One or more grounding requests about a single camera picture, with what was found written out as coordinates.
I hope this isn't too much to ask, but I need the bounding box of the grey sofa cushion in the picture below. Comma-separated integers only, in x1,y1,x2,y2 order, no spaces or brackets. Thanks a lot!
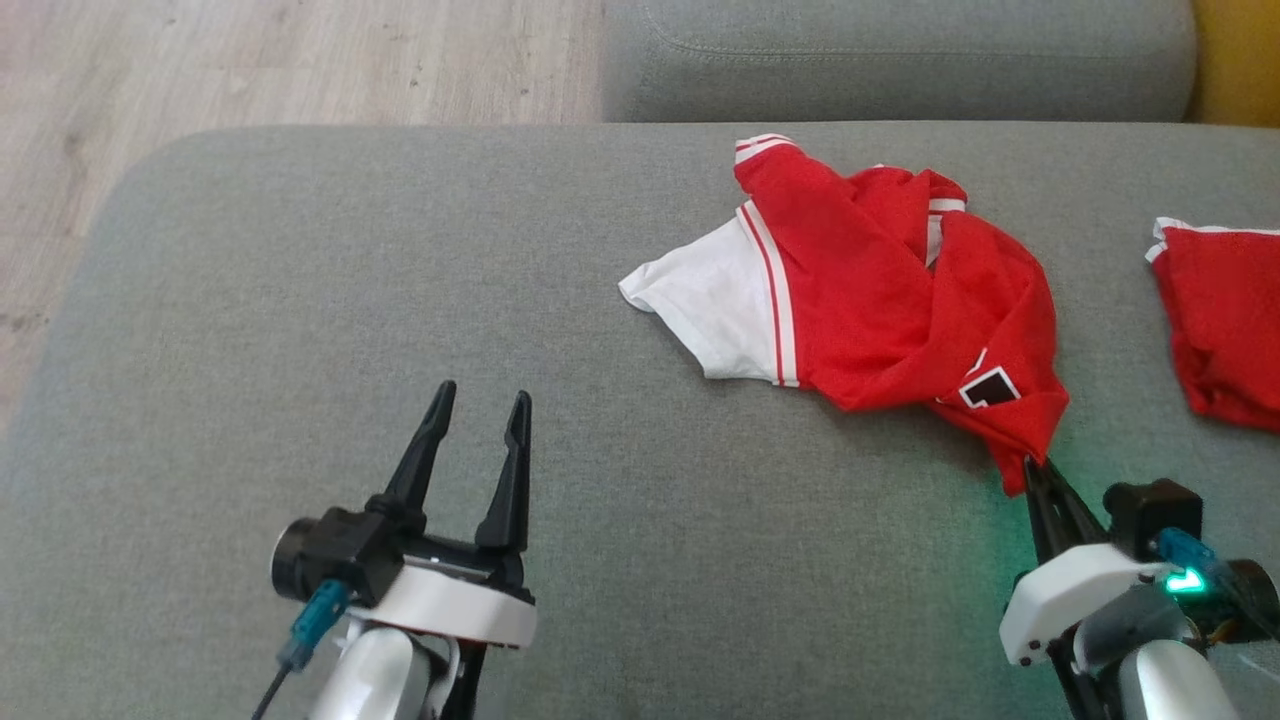
598,0,1199,124

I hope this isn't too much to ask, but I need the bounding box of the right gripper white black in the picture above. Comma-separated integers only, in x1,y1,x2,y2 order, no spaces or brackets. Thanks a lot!
1000,456,1181,666

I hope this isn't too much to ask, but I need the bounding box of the red shorts white stripe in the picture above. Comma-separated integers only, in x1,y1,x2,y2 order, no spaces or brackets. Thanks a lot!
1144,216,1280,434

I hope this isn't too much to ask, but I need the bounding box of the red jersey shirt black print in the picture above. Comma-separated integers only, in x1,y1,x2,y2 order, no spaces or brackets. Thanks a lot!
617,133,1072,499

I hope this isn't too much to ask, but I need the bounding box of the left cable with blue connector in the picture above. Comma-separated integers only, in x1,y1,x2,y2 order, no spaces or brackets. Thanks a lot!
250,578,351,720

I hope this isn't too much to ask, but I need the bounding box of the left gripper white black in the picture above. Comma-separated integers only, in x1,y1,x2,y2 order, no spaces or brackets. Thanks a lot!
350,380,538,649

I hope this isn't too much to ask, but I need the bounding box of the cable with blue connector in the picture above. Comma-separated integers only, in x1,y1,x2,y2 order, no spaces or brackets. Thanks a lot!
1155,528,1223,593
250,578,351,720

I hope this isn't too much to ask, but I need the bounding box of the mustard yellow panel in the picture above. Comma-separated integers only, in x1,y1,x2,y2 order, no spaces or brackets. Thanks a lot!
1190,0,1280,127

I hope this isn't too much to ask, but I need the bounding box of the grey sofa seat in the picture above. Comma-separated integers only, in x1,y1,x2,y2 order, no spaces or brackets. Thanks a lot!
0,122,1280,720

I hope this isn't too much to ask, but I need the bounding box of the right cable with blue connector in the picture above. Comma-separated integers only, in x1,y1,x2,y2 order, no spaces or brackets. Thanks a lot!
1155,528,1223,593

